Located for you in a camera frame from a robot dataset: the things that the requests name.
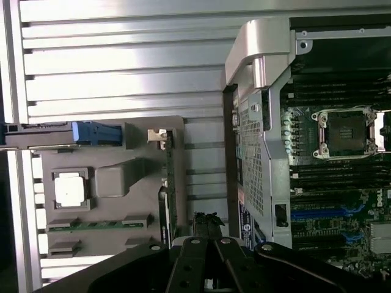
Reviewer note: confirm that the hard disk in blue carrier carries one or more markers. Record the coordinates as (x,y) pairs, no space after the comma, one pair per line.
(91,132)

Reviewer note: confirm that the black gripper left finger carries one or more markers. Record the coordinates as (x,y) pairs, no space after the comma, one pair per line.
(189,268)

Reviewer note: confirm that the green Dell motherboard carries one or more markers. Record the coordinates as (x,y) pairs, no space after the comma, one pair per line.
(330,195)

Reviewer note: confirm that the CPU socket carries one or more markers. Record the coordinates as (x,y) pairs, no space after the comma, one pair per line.
(345,131)

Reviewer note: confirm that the black Dell PC case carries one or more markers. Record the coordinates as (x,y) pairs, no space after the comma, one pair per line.
(259,171)

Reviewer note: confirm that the metal socket cover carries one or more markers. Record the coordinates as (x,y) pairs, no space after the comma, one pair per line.
(385,122)

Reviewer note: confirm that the grey printed parts rack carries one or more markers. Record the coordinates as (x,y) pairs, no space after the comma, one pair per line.
(137,198)

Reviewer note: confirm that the black RAM slot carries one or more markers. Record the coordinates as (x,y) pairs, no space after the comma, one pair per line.
(336,187)
(336,96)
(336,83)
(336,180)
(336,102)
(336,174)
(336,168)
(336,89)

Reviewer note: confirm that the silver CPU chip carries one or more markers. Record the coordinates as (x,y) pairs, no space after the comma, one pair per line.
(68,192)

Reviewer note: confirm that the long black expansion slot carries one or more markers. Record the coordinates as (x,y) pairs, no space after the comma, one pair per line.
(317,239)
(314,203)

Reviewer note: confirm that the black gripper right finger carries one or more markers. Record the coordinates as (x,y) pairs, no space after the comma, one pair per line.
(241,274)

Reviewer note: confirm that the green RAM stick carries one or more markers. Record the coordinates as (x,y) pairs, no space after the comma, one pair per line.
(100,225)

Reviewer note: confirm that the silver chipset heatsink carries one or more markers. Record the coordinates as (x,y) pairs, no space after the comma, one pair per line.
(382,238)

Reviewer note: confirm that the blue expansion slot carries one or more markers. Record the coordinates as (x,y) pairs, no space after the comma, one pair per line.
(314,214)

